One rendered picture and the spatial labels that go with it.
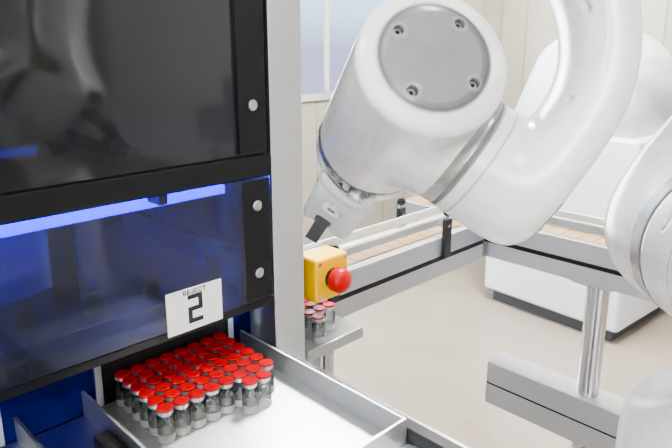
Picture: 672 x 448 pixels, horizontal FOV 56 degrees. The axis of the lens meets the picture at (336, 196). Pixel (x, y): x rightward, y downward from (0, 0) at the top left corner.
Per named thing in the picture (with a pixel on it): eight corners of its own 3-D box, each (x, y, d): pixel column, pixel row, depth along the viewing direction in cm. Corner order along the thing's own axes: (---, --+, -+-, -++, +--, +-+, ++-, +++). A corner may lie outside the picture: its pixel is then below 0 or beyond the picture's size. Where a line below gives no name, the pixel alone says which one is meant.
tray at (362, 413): (83, 415, 84) (81, 391, 83) (242, 349, 101) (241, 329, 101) (233, 562, 60) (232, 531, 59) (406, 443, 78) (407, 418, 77)
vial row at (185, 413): (154, 439, 78) (152, 406, 77) (267, 385, 91) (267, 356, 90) (163, 447, 77) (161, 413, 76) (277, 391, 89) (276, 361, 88)
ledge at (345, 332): (254, 334, 111) (254, 324, 110) (309, 312, 120) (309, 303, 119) (307, 363, 101) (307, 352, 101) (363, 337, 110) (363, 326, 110)
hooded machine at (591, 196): (674, 308, 327) (713, 30, 293) (624, 350, 284) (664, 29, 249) (532, 269, 383) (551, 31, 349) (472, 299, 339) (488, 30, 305)
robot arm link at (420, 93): (464, 133, 46) (362, 60, 46) (554, 53, 34) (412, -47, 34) (405, 224, 44) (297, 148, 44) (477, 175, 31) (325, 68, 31)
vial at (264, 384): (252, 403, 86) (251, 373, 85) (265, 397, 88) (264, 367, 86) (262, 410, 85) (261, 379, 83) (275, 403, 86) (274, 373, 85)
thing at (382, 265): (269, 354, 108) (266, 268, 104) (217, 325, 118) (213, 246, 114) (488, 259, 154) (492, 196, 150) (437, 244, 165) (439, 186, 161)
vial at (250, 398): (239, 410, 85) (237, 379, 83) (252, 403, 86) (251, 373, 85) (249, 417, 83) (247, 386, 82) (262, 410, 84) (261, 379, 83)
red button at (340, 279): (320, 291, 101) (320, 267, 100) (338, 284, 103) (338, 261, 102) (336, 297, 98) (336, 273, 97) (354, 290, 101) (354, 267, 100)
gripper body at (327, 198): (381, 229, 46) (352, 251, 57) (444, 119, 49) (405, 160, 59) (294, 175, 46) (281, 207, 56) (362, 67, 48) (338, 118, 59)
